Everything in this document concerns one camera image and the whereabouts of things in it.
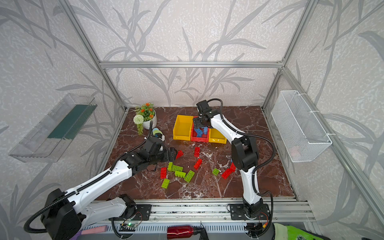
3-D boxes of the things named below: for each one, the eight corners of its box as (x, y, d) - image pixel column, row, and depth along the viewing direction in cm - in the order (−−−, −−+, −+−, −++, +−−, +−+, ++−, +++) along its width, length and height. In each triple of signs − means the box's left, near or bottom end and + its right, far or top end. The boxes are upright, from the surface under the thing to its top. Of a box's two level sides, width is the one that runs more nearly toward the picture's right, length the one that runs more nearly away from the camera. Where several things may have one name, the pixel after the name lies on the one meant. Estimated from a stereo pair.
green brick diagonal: (184, 179, 86) (183, 178, 84) (190, 170, 90) (190, 169, 88) (188, 183, 85) (188, 181, 83) (195, 174, 88) (194, 172, 87)
